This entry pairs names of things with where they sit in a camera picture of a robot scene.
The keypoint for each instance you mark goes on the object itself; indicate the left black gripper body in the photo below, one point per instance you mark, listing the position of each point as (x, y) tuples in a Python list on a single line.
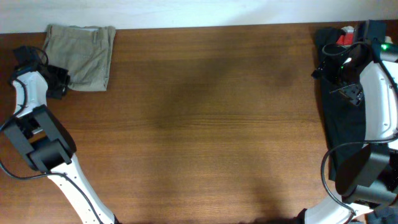
[(59, 83)]

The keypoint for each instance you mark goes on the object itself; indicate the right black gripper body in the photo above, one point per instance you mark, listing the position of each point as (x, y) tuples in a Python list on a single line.
[(336, 74)]

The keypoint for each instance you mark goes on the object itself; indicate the khaki shorts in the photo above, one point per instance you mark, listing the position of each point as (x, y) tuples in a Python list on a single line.
[(85, 52)]

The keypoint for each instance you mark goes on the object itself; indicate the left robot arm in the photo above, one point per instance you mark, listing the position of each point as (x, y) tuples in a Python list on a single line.
[(40, 138)]

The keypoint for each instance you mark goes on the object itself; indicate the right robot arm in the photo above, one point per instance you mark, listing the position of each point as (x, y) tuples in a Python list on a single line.
[(364, 172)]

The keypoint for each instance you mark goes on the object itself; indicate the red and white garment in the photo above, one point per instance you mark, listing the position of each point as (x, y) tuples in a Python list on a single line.
[(347, 37)]

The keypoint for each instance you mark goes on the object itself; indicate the black garment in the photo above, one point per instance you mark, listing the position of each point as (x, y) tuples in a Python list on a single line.
[(342, 121)]

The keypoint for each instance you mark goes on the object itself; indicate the blue jeans garment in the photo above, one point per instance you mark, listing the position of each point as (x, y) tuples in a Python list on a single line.
[(387, 215)]

